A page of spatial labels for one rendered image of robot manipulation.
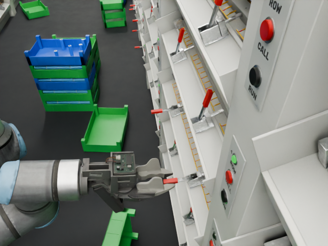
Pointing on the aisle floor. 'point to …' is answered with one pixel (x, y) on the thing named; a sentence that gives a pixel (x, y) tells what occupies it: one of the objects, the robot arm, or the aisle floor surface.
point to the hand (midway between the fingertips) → (168, 181)
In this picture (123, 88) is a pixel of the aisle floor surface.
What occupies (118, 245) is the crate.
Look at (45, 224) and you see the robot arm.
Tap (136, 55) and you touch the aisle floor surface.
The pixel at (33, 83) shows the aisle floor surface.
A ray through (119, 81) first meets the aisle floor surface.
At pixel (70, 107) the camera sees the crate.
